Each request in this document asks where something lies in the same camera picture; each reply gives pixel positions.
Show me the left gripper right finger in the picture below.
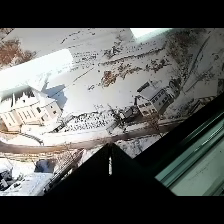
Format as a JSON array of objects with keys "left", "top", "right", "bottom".
[{"left": 110, "top": 142, "right": 176, "bottom": 197}]

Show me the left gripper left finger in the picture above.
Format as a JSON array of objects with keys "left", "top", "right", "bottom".
[{"left": 43, "top": 143, "right": 111, "bottom": 197}]

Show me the silver frame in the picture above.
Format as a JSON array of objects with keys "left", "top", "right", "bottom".
[{"left": 155, "top": 112, "right": 224, "bottom": 197}]

